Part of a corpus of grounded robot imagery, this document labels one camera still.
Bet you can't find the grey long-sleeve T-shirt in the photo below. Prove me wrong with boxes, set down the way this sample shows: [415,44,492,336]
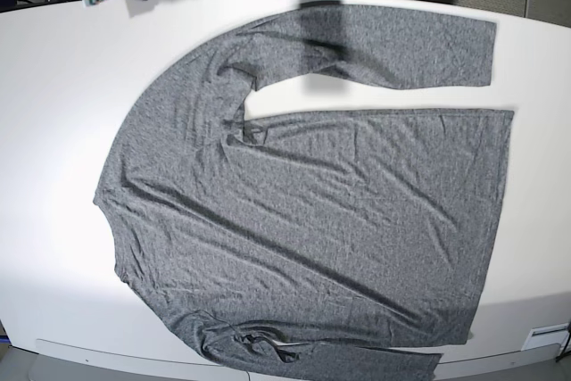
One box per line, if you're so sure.
[94,4,513,380]

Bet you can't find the white label plate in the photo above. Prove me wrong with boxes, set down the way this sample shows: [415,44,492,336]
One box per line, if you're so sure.
[521,324,569,351]

